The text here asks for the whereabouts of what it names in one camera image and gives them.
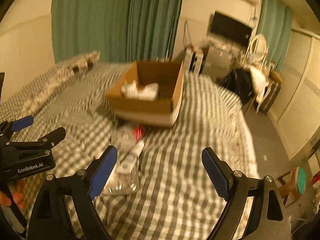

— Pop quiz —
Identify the grey checked bed blanket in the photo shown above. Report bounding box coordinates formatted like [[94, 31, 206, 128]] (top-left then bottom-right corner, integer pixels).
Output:
[[0, 62, 261, 240]]

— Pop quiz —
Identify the brown cardboard box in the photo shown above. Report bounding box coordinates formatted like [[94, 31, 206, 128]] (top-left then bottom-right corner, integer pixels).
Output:
[[106, 60, 185, 128]]

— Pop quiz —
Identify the white storage rack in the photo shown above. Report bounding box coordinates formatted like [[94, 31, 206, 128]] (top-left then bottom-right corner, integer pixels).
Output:
[[183, 44, 209, 75]]

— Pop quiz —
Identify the white crumpled packet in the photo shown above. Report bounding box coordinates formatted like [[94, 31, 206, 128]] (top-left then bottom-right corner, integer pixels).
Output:
[[136, 83, 160, 101]]

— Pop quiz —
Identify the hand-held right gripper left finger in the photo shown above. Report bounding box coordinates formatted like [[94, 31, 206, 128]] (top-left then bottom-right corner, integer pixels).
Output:
[[26, 145, 118, 240]]

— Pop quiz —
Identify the cream wardrobe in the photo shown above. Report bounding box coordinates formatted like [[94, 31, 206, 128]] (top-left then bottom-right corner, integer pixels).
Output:
[[269, 27, 320, 162]]

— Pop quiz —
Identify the white tube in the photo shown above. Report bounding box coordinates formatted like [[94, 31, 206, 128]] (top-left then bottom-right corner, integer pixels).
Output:
[[117, 140, 145, 173]]

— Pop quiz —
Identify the clear plastic bottle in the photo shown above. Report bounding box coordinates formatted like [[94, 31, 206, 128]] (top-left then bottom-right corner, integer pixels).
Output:
[[111, 124, 140, 153]]

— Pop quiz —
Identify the black flat television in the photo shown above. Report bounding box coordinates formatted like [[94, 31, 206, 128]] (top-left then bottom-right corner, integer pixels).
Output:
[[209, 10, 253, 48]]

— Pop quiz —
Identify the black bag on chair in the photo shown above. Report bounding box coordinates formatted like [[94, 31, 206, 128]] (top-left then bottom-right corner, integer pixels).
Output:
[[216, 67, 256, 105]]

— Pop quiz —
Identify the cluttered television stand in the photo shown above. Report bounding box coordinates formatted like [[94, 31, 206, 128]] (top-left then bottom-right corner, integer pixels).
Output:
[[205, 39, 248, 66]]

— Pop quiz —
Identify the clear plastic container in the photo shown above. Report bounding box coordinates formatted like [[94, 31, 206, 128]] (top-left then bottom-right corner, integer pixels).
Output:
[[102, 159, 140, 196]]

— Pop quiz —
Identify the teal window curtain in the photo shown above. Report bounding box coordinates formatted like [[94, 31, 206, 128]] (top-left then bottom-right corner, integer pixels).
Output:
[[257, 0, 293, 73]]

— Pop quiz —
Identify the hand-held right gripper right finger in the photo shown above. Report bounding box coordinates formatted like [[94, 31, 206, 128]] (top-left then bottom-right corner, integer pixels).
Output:
[[202, 147, 292, 240]]

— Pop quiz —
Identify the white chair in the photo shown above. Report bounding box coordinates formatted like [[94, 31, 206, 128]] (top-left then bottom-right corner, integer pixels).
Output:
[[249, 67, 273, 113]]

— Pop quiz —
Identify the person's left hand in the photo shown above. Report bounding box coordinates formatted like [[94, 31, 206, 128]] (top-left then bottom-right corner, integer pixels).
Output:
[[0, 179, 26, 211]]

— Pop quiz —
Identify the red packet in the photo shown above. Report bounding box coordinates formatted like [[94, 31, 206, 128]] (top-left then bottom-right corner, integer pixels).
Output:
[[133, 127, 146, 141]]

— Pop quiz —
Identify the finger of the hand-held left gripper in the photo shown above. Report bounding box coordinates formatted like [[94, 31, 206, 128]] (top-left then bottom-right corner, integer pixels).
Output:
[[0, 115, 34, 142], [6, 127, 66, 153]]

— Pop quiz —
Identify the patterned pillow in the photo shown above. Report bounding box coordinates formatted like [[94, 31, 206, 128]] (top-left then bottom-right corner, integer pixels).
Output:
[[56, 51, 101, 75], [21, 70, 77, 115]]

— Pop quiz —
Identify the red box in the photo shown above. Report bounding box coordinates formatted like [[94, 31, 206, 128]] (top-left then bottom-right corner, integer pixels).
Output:
[[311, 172, 320, 193]]

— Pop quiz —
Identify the green curtain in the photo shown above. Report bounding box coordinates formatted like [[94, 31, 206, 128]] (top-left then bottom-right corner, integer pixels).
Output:
[[51, 0, 186, 63]]

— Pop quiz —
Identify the stool with teal seat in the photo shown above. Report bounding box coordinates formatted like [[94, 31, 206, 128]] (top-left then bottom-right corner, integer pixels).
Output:
[[275, 166, 307, 207]]

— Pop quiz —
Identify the oval white vanity mirror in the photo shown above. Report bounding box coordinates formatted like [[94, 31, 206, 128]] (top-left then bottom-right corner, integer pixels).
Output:
[[246, 34, 268, 62]]

